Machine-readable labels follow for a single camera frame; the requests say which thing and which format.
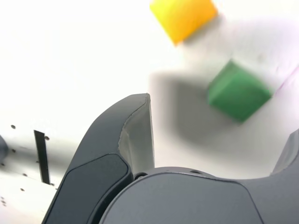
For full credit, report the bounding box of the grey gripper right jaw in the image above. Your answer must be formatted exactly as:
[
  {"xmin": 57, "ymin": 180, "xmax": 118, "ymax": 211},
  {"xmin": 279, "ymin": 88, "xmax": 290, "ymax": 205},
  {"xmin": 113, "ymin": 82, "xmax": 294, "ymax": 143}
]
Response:
[{"xmin": 100, "ymin": 127, "xmax": 299, "ymax": 224}]

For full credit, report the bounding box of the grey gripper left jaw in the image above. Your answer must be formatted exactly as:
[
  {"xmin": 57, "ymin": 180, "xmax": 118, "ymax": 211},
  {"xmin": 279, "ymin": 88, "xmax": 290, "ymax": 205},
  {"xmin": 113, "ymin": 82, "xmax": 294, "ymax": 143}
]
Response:
[{"xmin": 43, "ymin": 92, "xmax": 156, "ymax": 224}]

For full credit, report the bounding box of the green cube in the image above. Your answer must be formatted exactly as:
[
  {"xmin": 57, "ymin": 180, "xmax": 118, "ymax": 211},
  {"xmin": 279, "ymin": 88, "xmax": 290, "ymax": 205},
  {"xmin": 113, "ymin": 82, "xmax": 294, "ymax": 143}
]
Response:
[{"xmin": 207, "ymin": 59, "xmax": 274, "ymax": 124}]

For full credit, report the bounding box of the yellow cube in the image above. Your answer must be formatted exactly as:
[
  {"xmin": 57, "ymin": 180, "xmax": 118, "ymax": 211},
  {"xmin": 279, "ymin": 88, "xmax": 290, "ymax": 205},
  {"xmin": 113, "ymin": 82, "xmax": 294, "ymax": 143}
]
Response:
[{"xmin": 149, "ymin": 0, "xmax": 219, "ymax": 46}]

